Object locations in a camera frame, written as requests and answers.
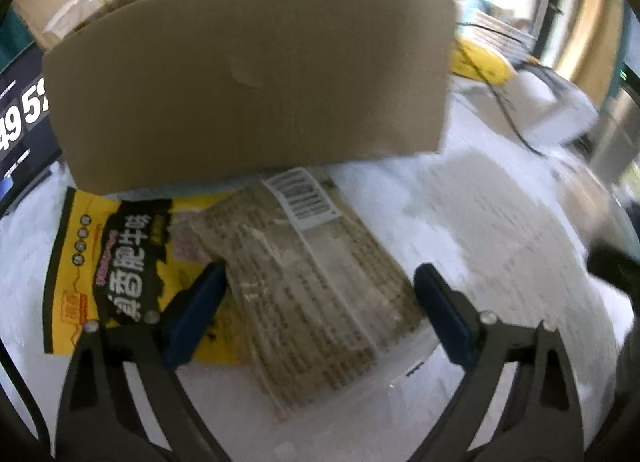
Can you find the black tablet with clock display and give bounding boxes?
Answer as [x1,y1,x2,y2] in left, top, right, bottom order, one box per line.
[0,42,64,215]

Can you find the white paper sheet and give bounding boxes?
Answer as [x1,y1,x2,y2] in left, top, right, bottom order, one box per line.
[515,73,599,146]

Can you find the brown clear snack packet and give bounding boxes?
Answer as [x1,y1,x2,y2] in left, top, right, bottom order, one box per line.
[189,167,432,411]

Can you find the teal curtain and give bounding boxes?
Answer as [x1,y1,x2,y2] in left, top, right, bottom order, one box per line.
[0,2,43,74]

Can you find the yellow plastic bag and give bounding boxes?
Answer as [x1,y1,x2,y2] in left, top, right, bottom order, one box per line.
[450,36,519,86]

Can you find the brown cardboard box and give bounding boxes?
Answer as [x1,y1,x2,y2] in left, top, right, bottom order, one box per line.
[12,0,528,195]

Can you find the yellow black snack packet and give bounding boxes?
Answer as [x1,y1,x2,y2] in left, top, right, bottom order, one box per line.
[42,187,251,368]

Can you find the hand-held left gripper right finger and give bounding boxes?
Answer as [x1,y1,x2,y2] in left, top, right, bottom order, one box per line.
[410,263,586,462]

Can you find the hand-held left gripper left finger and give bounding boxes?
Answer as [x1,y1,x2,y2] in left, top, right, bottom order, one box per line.
[52,262,228,462]

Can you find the long black cable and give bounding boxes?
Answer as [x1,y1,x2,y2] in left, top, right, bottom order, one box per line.
[460,42,547,156]

